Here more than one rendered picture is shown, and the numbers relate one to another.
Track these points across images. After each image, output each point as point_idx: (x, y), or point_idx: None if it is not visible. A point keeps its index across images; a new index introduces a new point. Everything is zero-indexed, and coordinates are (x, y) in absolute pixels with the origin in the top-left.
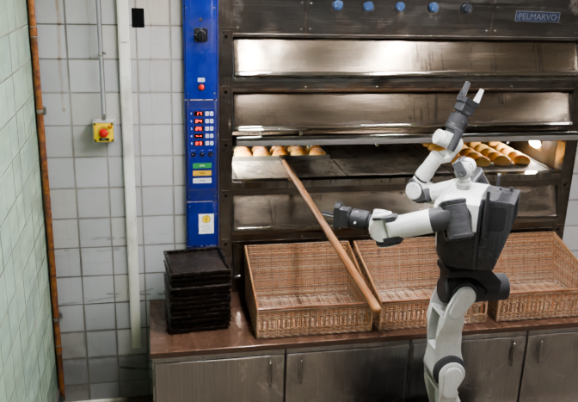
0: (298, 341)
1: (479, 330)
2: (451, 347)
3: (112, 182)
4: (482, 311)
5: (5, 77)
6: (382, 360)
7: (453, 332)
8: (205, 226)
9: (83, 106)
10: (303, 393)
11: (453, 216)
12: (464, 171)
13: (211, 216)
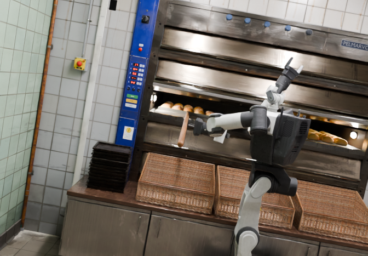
0: (160, 207)
1: (284, 231)
2: (251, 220)
3: (79, 96)
4: (289, 220)
5: (22, 2)
6: (214, 236)
7: (253, 209)
8: (127, 135)
9: (73, 49)
10: (157, 246)
11: (255, 115)
12: (271, 97)
13: (132, 129)
